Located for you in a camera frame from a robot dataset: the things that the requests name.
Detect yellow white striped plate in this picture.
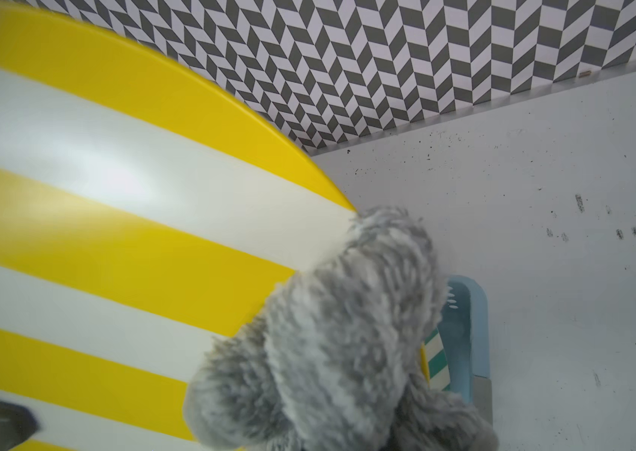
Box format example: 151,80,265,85
0,1,355,450

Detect grey fluffy cloth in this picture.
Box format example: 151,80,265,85
184,207,498,450

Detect light blue plastic basket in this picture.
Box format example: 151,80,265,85
438,275,494,424

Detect green white striped plate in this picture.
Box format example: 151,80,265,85
423,329,451,391

